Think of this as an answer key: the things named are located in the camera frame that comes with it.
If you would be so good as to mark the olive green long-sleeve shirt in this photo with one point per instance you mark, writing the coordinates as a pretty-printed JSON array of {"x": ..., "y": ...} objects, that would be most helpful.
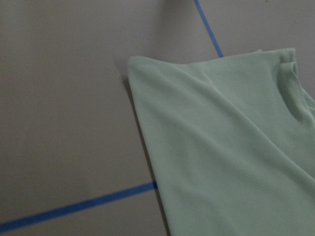
[{"x": 231, "y": 142}]

